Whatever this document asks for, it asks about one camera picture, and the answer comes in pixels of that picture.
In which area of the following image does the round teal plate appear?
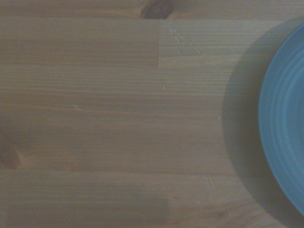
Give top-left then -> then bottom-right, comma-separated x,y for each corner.
258,22 -> 304,217

